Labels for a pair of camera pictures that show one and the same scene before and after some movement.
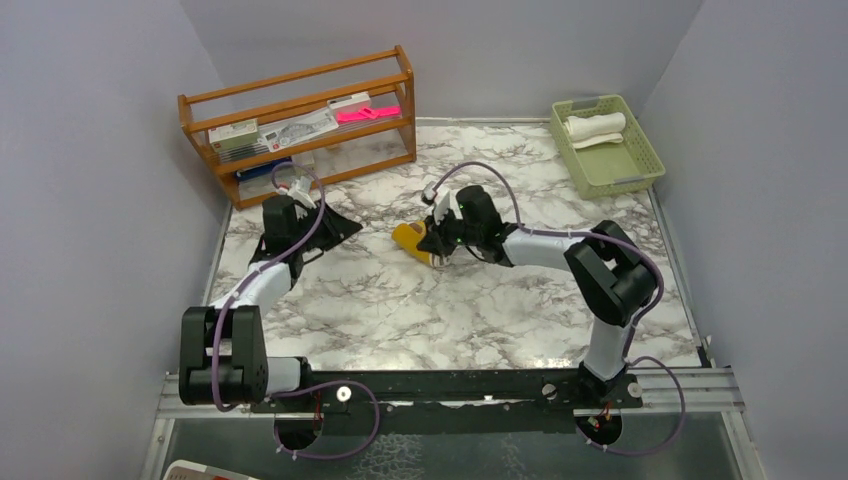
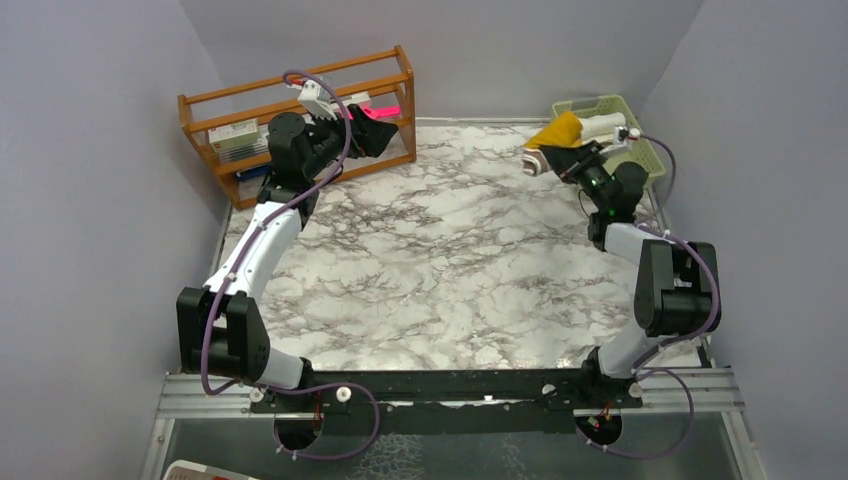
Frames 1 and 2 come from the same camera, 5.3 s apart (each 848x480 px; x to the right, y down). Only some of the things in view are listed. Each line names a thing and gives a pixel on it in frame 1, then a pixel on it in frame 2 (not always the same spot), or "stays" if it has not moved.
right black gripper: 432,240 -> 567,162
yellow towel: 408,235 -> 565,130
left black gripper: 337,226 -> 368,136
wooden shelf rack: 288,134 stays
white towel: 594,130 stays
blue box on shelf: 260,171 stays
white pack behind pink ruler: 351,103 stays
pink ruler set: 368,114 stays
